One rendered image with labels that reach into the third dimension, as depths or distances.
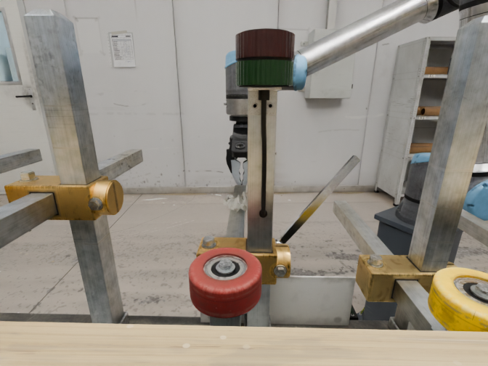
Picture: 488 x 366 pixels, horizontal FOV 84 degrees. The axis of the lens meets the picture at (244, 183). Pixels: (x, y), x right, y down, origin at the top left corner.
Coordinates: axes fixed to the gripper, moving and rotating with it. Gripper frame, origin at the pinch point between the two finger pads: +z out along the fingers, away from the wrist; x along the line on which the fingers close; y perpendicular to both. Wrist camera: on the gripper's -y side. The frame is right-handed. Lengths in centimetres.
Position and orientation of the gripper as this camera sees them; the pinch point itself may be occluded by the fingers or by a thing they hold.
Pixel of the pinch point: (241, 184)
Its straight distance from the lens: 81.0
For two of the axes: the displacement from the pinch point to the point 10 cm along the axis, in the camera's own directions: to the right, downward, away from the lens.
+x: -10.0, -0.1, 0.1
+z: 0.0, 9.5, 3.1
